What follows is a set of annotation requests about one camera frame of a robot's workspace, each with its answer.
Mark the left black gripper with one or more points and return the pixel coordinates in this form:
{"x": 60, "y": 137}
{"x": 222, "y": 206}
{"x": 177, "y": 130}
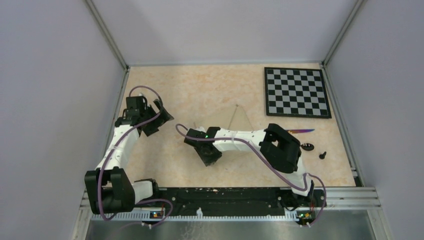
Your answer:
{"x": 164, "y": 116}

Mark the small black screw knob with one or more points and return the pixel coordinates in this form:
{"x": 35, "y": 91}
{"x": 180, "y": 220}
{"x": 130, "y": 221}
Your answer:
{"x": 322, "y": 156}

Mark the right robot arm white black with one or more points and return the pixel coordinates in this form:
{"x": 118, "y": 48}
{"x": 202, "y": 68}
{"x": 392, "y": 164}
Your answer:
{"x": 276, "y": 147}

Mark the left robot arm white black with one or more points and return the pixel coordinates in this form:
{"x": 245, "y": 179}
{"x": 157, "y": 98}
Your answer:
{"x": 108, "y": 187}

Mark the black utensil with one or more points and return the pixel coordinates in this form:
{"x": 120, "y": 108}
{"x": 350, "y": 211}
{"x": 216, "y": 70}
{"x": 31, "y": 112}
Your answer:
{"x": 307, "y": 146}

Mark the aluminium frame rail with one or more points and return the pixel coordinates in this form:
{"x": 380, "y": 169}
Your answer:
{"x": 336, "y": 198}

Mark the beige cloth napkin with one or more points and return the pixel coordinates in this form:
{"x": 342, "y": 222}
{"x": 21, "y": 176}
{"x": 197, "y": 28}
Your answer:
{"x": 231, "y": 118}

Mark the black white checkerboard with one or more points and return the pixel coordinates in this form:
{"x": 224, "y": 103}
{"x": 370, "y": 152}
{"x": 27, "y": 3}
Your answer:
{"x": 296, "y": 92}

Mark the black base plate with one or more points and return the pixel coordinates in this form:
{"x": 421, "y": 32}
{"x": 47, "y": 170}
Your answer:
{"x": 231, "y": 201}

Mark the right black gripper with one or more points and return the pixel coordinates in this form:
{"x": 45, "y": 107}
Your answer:
{"x": 208, "y": 161}

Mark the iridescent purple utensil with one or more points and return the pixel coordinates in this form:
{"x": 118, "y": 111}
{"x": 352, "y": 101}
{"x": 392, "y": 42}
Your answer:
{"x": 299, "y": 131}

